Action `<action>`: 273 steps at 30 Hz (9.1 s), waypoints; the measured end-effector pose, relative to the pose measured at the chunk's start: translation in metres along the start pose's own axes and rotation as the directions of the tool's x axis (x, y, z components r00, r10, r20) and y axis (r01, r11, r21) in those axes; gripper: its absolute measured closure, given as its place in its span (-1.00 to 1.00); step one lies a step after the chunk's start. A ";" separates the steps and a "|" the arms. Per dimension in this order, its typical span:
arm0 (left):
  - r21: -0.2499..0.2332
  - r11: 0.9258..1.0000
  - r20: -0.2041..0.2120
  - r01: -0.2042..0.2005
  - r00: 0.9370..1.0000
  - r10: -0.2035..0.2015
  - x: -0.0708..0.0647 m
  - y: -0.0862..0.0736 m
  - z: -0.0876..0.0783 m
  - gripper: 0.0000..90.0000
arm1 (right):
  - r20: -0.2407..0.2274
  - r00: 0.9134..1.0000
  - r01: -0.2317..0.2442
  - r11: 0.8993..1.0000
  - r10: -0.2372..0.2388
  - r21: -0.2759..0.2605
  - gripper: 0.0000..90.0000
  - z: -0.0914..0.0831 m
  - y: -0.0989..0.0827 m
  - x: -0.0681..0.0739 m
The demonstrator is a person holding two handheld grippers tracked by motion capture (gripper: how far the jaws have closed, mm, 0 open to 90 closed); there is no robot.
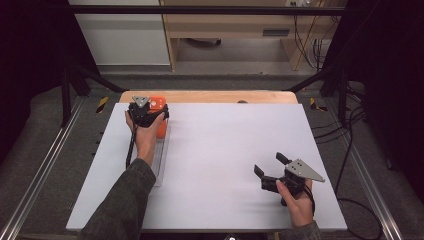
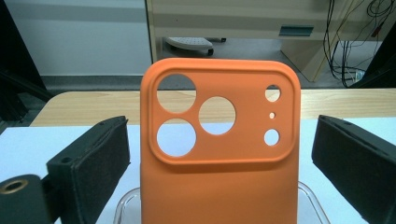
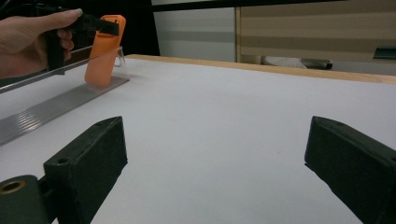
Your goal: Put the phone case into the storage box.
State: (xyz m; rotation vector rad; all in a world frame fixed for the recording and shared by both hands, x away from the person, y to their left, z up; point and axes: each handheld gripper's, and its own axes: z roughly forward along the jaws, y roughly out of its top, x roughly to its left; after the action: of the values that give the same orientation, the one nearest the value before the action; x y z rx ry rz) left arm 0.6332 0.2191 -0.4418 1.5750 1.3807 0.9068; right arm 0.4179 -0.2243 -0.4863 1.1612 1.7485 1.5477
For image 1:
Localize yellow black tape strip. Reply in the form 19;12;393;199
95;96;109;114
309;97;328;113

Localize person's right hand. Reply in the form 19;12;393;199
275;179;316;229

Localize aluminium rail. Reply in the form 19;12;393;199
0;96;84;240
324;99;404;240

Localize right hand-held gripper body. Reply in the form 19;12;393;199
261;158;326;207

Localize orange phone case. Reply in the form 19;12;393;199
148;95;168;140

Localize clear plastic tray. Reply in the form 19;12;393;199
150;124;172;188

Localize right hand-held gripper cable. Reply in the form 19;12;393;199
303;183;317;216

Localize black looped floor cable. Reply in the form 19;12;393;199
334;133;385;240

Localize wooden desk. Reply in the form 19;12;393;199
159;0;348;72

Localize white power strip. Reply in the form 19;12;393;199
285;0;315;8

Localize white cabinet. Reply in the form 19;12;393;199
66;0;171;66

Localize hanging cable bundle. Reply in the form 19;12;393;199
293;14;331;72

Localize black metal frame stand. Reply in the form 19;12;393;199
283;63;351;128
59;63;129;128

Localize person's left hand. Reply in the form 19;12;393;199
124;109;166;164

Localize black floor cables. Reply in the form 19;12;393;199
313;81;368;145

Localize black horizontal frame bar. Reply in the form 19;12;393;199
64;4;346;16

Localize light wooden table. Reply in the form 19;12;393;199
119;89;299;105

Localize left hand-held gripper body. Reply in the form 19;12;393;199
128;95;158;128

